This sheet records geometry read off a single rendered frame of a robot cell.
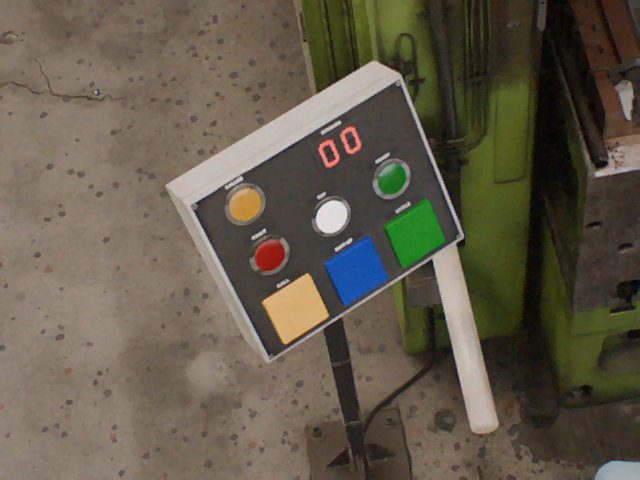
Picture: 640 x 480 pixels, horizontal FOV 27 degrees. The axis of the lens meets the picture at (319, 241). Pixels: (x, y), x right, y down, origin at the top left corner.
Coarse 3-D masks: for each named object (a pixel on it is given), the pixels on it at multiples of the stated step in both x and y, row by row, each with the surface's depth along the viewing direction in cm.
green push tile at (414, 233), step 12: (420, 204) 189; (408, 216) 189; (420, 216) 189; (432, 216) 190; (384, 228) 188; (396, 228) 188; (408, 228) 189; (420, 228) 190; (432, 228) 191; (396, 240) 189; (408, 240) 190; (420, 240) 191; (432, 240) 192; (444, 240) 193; (396, 252) 190; (408, 252) 191; (420, 252) 192; (408, 264) 191
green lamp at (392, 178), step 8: (384, 168) 185; (392, 168) 185; (400, 168) 186; (384, 176) 185; (392, 176) 185; (400, 176) 186; (384, 184) 185; (392, 184) 186; (400, 184) 187; (384, 192) 186; (392, 192) 187
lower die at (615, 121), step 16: (560, 0) 219; (592, 0) 212; (608, 0) 210; (576, 16) 211; (592, 16) 210; (608, 16) 209; (624, 16) 209; (576, 32) 211; (592, 32) 209; (608, 32) 209; (624, 32) 207; (576, 48) 213; (592, 48) 207; (608, 48) 207; (624, 48) 205; (592, 64) 206; (608, 64) 206; (592, 80) 206; (608, 80) 204; (592, 96) 208; (608, 96) 203; (608, 112) 201; (608, 128) 204; (624, 128) 205
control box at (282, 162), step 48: (336, 96) 183; (384, 96) 181; (240, 144) 182; (288, 144) 177; (336, 144) 180; (384, 144) 184; (192, 192) 176; (288, 192) 180; (336, 192) 183; (432, 192) 190; (240, 240) 179; (288, 240) 182; (336, 240) 186; (384, 240) 189; (240, 288) 182; (384, 288) 192
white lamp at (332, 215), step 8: (328, 208) 183; (336, 208) 183; (344, 208) 184; (320, 216) 183; (328, 216) 183; (336, 216) 184; (344, 216) 185; (320, 224) 183; (328, 224) 184; (336, 224) 184
